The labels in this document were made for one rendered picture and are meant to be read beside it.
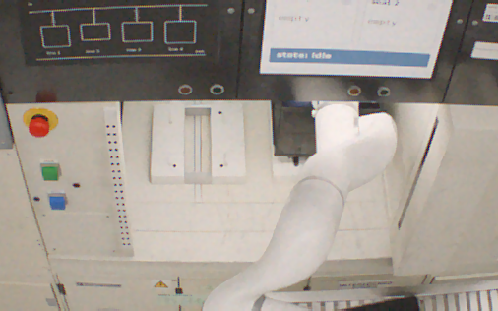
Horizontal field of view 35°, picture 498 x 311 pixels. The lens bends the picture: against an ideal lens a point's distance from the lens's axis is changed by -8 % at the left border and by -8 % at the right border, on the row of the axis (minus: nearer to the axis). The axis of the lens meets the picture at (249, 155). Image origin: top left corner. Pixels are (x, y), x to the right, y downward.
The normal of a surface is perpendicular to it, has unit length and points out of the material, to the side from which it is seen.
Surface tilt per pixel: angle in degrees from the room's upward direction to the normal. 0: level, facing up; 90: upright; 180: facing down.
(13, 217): 90
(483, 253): 90
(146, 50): 90
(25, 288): 90
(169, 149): 0
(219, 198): 0
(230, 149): 0
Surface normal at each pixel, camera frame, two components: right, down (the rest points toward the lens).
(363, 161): 0.45, 0.13
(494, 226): 0.04, 0.81
